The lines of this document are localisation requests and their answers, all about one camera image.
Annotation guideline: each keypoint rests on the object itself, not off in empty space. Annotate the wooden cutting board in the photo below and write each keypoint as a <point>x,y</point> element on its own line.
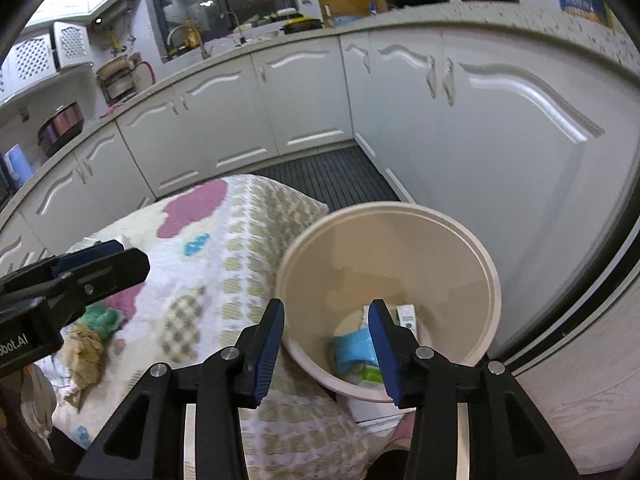
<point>338,12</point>

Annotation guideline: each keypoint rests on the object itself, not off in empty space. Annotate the blue plastic wrapper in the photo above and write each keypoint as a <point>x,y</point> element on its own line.
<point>353,350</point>

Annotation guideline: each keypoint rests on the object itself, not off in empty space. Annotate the white lower kitchen cabinets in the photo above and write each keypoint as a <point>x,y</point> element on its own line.
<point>522,123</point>

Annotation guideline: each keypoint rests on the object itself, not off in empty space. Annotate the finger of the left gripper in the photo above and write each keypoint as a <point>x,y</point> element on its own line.
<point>73,260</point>

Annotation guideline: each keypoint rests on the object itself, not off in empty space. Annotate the patterned table cloth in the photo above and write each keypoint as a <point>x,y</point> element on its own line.
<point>214,253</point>

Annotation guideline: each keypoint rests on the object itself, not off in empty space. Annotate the purple rice cooker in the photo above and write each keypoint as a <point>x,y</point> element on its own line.
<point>66,123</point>

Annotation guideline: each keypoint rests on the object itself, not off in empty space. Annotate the beige plastic trash bin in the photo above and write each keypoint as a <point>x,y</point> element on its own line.
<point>402,254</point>

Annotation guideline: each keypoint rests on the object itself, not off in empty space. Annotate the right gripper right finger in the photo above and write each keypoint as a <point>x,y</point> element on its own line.
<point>509,438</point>

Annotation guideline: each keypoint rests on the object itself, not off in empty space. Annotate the kitchen faucet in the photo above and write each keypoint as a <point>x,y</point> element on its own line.
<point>192,39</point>

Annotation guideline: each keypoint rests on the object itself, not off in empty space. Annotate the yellow black casserole pot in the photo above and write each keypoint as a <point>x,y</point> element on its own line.
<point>303,24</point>

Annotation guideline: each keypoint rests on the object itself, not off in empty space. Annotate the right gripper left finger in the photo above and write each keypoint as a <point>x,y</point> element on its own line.
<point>144,437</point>

